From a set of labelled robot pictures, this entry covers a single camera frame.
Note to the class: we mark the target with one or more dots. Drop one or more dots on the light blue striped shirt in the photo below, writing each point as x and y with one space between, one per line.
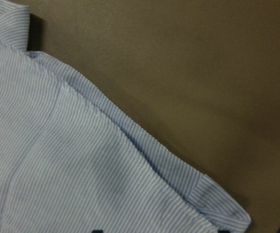
71 161

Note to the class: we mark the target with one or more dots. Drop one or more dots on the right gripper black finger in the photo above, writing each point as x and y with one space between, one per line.
97 231

